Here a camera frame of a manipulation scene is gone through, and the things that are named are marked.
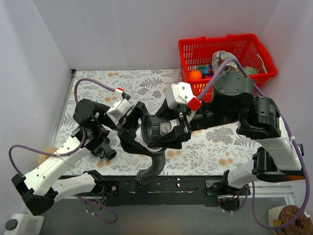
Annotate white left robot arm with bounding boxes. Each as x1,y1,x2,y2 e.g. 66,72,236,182
12,99,165,215

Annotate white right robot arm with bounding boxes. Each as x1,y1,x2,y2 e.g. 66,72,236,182
141,72,305,195

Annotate grey tee pipe fitting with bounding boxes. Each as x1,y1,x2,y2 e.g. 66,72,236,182
92,137,117,161

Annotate orange fruit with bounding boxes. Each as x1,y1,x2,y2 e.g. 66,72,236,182
189,70,202,81

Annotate floral table mat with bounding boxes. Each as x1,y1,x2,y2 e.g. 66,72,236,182
51,69,259,176

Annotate colourful snack packet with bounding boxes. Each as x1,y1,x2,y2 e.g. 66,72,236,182
195,64,214,79

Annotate red plastic basket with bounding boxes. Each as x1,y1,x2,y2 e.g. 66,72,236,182
178,34,278,97

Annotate crumpled grey paper bag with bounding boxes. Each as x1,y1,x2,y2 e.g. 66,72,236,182
211,50,239,74

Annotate green netted melon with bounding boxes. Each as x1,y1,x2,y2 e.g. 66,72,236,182
243,54,267,76

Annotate beige tape roll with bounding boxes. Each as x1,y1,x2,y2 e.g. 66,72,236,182
38,146,58,165

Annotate brown item in white cup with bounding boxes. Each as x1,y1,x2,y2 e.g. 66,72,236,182
267,205,313,235

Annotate white grey button device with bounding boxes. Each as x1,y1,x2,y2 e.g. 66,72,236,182
4,213,44,235

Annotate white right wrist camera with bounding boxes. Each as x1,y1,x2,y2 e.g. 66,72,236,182
165,82,202,111

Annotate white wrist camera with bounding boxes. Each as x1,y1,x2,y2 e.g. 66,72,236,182
165,82,202,111
106,87,132,126

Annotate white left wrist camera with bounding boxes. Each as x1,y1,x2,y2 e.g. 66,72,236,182
106,87,132,126

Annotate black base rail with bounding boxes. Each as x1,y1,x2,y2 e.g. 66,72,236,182
104,175,222,207

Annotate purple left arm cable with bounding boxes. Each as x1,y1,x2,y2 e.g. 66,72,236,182
8,77,118,224

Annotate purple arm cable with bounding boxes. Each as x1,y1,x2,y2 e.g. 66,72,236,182
8,77,118,224
198,57,309,230

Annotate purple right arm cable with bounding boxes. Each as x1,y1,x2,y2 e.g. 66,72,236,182
198,57,309,230

